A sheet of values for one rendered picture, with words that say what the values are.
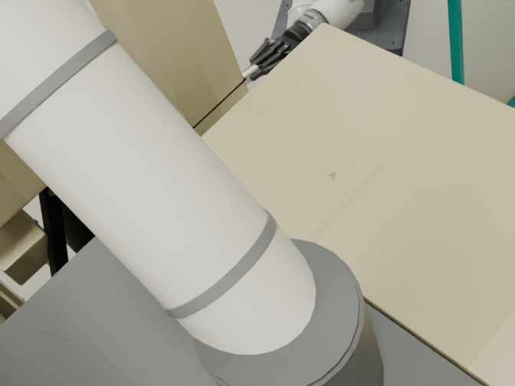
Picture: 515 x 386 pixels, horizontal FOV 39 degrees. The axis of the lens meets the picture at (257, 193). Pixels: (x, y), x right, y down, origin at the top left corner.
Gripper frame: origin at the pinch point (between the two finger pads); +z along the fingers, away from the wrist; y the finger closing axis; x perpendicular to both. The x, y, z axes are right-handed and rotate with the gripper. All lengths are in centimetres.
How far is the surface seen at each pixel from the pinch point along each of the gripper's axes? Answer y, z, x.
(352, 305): 93, 62, -64
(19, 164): 25, 65, -40
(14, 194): 25, 68, -35
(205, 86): 39, 37, -43
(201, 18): 39, 35, -54
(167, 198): 81, 69, -75
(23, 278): 20, 74, -13
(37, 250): 21, 69, -18
